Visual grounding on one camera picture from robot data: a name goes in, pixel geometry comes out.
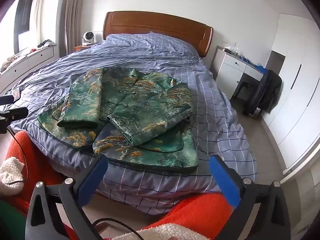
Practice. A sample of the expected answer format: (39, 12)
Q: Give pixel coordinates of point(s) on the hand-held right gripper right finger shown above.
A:
(225, 180)

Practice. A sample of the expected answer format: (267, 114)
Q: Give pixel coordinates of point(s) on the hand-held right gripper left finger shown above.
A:
(93, 180)

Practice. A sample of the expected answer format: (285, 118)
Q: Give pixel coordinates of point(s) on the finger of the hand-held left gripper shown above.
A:
(6, 99)
(15, 113)

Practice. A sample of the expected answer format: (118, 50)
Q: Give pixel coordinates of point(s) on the green patterned padded jacket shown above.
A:
(140, 100)

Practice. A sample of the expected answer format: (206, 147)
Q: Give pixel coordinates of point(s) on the smartphone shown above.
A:
(16, 93)

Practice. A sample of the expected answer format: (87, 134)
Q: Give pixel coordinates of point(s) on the person's red fleece clothing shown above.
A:
(200, 212)

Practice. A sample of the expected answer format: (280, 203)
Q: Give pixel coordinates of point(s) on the white window cabinet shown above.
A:
(37, 58)

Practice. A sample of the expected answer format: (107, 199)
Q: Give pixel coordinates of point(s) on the bed with blue checked duvet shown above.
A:
(212, 120)

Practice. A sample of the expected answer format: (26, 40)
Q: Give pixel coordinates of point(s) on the dark cloth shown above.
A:
(46, 43)

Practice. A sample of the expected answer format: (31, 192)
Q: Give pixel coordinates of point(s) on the window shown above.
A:
(22, 22)

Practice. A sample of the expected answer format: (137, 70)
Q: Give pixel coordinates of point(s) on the wooden nightstand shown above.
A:
(79, 48)

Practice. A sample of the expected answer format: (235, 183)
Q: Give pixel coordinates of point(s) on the sheer white curtain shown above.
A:
(37, 15)

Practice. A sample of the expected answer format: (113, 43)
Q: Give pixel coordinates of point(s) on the chair with dark jacket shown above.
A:
(268, 90)

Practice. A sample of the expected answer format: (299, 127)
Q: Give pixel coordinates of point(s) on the white desk fan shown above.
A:
(88, 37)

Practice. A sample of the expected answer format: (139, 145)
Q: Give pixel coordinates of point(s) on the beige curtain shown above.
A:
(72, 12)

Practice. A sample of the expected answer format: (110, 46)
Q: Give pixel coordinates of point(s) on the white desk with drawers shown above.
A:
(230, 65)

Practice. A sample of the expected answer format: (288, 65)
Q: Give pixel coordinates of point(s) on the white wardrobe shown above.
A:
(300, 92)

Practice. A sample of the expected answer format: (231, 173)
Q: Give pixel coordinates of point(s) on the blue item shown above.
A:
(260, 68)

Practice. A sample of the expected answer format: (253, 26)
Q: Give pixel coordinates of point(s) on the wooden headboard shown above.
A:
(155, 23)

